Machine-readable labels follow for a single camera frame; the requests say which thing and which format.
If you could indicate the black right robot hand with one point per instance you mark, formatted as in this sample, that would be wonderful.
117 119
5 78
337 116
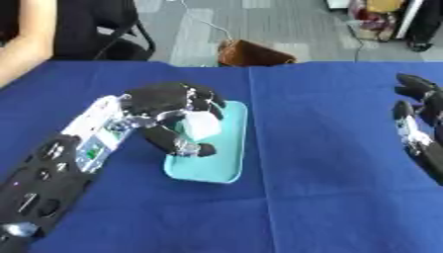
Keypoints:
424 145

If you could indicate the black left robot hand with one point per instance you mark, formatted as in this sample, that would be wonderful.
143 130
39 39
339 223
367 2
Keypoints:
161 99

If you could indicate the white cube block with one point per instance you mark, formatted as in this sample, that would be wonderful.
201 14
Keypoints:
203 126

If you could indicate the person's forearm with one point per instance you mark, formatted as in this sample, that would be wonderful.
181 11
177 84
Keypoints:
26 42

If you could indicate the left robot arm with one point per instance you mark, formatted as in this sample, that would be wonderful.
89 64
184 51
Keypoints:
52 171

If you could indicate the brown cardboard box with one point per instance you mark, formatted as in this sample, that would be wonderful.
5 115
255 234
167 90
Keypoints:
251 54

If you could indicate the light blue rectangular tray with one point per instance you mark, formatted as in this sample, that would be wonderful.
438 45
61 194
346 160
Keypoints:
216 154

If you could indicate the black office chair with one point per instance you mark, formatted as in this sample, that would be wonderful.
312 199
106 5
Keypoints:
104 36

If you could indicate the cluttered shelf items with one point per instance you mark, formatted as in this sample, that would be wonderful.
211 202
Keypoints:
375 19

